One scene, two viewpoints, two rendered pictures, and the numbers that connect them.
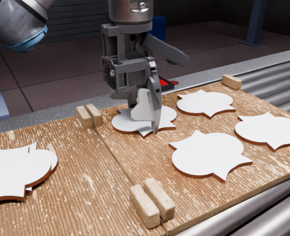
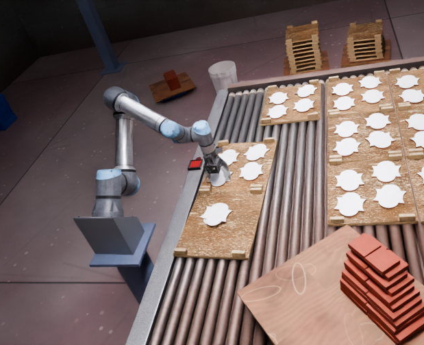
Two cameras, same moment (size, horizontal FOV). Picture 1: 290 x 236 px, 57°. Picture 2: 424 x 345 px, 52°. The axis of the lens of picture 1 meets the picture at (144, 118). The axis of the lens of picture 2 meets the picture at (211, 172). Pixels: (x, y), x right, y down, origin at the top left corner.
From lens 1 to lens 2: 1.79 m
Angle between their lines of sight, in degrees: 30
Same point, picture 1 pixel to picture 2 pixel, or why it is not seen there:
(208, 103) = (229, 157)
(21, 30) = (135, 182)
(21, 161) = (216, 209)
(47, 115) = (183, 205)
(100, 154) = (227, 194)
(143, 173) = (244, 187)
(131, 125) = (221, 181)
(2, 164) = (213, 213)
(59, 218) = (244, 207)
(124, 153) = (232, 189)
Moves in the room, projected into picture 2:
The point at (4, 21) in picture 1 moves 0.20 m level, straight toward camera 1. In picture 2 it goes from (130, 183) to (166, 183)
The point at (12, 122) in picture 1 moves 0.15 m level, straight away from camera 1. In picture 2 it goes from (177, 215) to (151, 215)
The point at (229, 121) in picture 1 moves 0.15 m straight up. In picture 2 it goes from (242, 158) to (236, 135)
